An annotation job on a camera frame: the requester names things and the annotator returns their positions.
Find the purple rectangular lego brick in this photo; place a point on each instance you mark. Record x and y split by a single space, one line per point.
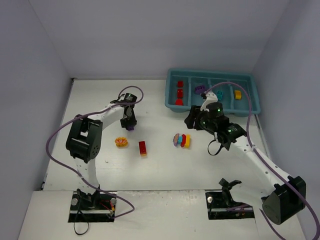
130 128

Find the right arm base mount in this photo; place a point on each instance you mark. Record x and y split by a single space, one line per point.
221 205

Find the small red square lego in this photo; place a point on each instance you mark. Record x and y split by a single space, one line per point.
180 84

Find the red yellow teal lego stack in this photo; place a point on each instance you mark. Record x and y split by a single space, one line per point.
142 148

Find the yellow flower lego brick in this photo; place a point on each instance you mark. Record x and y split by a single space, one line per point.
121 142

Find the purple flower lego brick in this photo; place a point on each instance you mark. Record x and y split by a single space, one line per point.
200 89

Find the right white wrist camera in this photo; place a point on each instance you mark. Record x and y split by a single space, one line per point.
208 97

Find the teal rectangular lego brick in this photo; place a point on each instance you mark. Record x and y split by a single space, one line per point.
219 95

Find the yellow striped lego brick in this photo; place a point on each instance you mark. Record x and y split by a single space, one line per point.
237 95

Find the red rounded lego brick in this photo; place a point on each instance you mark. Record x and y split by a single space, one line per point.
179 102

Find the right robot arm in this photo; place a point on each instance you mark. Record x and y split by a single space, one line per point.
278 196

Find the multicolor lego stack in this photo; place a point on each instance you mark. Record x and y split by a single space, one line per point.
182 140

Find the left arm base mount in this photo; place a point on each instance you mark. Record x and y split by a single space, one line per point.
96 208

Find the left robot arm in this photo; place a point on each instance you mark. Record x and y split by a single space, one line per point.
85 137

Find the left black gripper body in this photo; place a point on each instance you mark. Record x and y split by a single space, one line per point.
128 122

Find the red angled lego piece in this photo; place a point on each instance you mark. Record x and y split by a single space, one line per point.
180 93

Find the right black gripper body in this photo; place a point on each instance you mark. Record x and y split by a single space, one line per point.
195 116

